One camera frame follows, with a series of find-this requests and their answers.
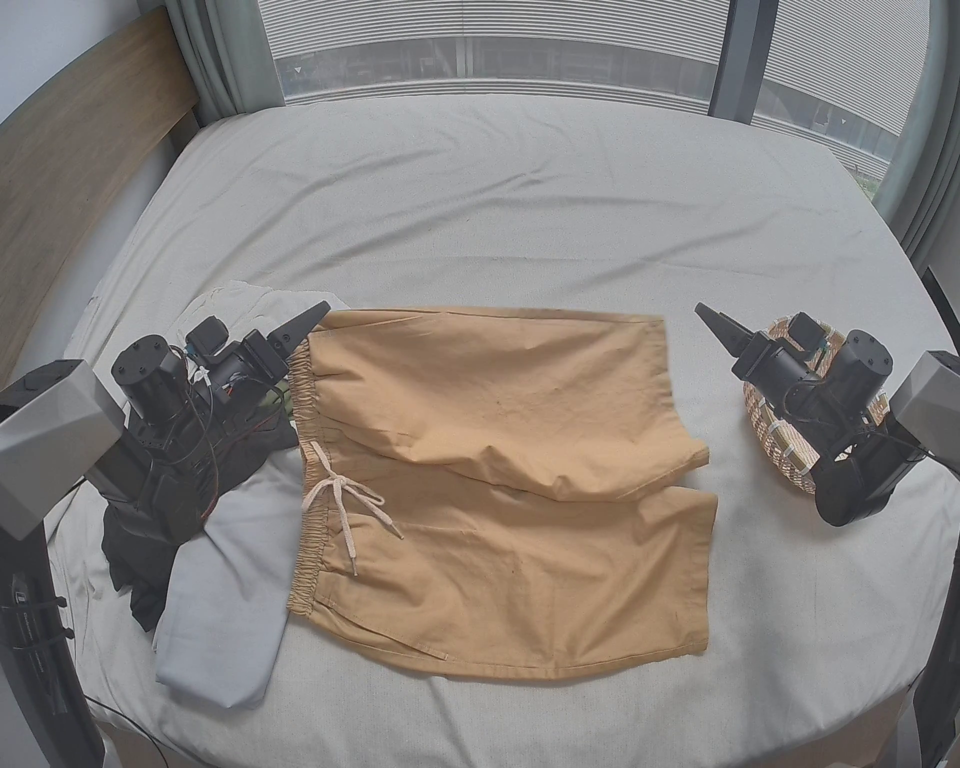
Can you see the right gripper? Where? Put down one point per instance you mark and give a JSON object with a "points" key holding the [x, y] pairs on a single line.
{"points": [[772, 364]]}

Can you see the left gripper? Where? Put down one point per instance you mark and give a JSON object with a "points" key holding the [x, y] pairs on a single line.
{"points": [[251, 364]]}

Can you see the tan shorts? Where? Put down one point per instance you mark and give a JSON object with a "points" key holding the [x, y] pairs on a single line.
{"points": [[487, 487]]}

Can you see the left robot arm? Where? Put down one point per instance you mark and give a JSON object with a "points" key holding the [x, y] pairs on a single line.
{"points": [[52, 435]]}

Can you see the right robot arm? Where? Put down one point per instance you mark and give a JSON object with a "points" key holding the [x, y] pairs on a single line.
{"points": [[862, 465]]}

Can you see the green garment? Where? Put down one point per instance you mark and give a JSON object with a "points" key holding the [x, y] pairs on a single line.
{"points": [[276, 401]]}

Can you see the white garment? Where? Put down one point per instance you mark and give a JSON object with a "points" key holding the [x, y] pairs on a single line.
{"points": [[232, 304]]}

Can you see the round woven basket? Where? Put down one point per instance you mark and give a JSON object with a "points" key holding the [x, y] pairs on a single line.
{"points": [[780, 442]]}

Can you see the black garment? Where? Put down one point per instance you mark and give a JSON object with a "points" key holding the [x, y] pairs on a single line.
{"points": [[135, 555]]}

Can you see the pale grey garment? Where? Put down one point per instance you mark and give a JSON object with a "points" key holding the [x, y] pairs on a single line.
{"points": [[225, 600]]}

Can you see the grey-green curtain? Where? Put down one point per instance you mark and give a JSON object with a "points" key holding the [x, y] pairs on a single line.
{"points": [[926, 150], [225, 60]]}

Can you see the window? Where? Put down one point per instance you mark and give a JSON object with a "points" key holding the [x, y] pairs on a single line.
{"points": [[525, 45]]}

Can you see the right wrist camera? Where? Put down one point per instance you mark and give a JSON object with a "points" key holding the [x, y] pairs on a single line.
{"points": [[806, 330]]}

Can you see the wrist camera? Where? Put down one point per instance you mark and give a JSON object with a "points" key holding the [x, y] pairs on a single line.
{"points": [[206, 337], [806, 330]]}

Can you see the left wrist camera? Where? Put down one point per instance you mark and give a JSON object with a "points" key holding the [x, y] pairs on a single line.
{"points": [[206, 337]]}

